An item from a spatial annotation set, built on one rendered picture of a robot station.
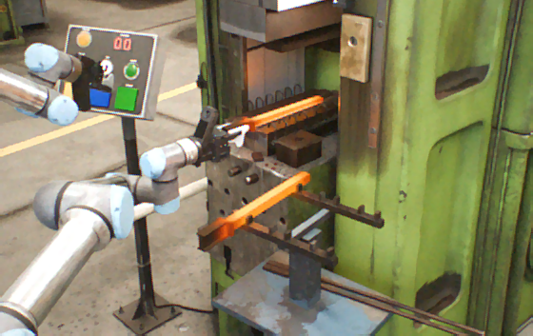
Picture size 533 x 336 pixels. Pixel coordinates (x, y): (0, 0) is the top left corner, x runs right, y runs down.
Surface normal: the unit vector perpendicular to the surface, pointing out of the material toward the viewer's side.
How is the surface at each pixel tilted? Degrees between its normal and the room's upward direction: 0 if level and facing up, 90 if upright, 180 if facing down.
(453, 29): 89
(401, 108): 90
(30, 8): 90
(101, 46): 60
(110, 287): 0
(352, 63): 90
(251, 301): 0
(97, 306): 0
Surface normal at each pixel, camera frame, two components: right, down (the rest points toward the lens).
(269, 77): 0.69, 0.30
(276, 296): -0.01, -0.90
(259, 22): -0.73, 0.30
